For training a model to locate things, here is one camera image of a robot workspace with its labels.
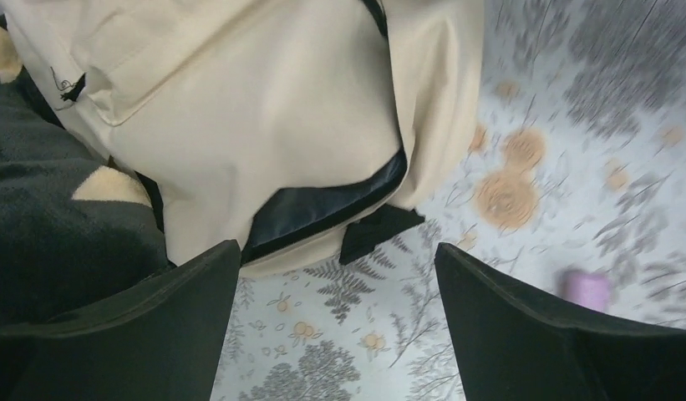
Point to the pink glue stick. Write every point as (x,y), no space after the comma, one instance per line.
(591,290)

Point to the black floral pillow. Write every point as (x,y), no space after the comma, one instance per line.
(73,229)

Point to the floral patterned table mat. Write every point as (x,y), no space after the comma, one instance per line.
(578,162)

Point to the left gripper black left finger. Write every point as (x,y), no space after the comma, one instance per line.
(159,340)

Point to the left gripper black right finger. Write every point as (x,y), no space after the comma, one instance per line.
(513,341)

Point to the beige canvas student bag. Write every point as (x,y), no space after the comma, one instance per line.
(273,123)

